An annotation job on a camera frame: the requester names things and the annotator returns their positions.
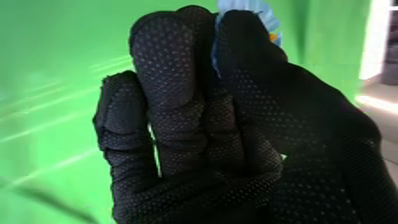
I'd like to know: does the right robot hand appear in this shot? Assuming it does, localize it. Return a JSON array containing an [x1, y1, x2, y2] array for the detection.
[[90, 4, 398, 224]]

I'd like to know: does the blue flower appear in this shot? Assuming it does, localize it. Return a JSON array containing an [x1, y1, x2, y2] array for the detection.
[[209, 0, 284, 80]]

